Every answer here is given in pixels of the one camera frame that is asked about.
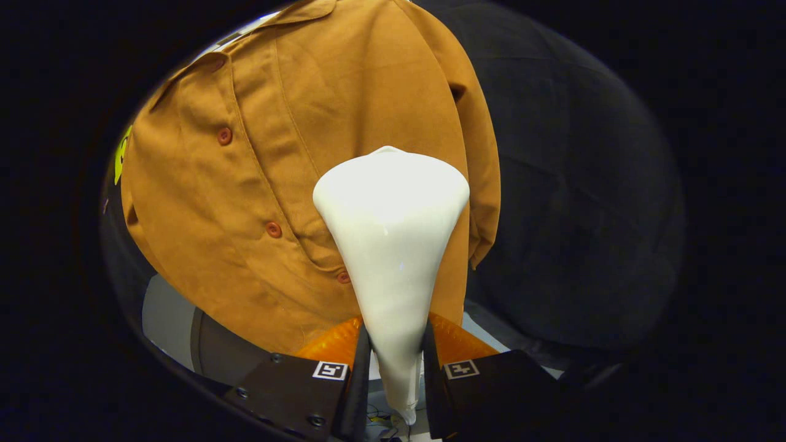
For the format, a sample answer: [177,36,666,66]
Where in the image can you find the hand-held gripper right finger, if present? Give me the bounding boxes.
[421,313,559,440]

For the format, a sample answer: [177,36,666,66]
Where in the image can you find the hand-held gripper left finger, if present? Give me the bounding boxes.
[224,316,373,442]

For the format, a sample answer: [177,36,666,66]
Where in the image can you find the white garment steamer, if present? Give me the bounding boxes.
[312,145,471,425]

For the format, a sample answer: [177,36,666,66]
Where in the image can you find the orange button shirt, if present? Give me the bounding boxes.
[120,0,502,357]

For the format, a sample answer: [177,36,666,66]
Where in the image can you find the grey cabinet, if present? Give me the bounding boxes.
[189,306,280,389]

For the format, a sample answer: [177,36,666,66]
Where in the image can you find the black backdrop cloth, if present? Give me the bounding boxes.
[411,0,687,369]

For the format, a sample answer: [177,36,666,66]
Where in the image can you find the tangled cables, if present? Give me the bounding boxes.
[367,402,403,441]

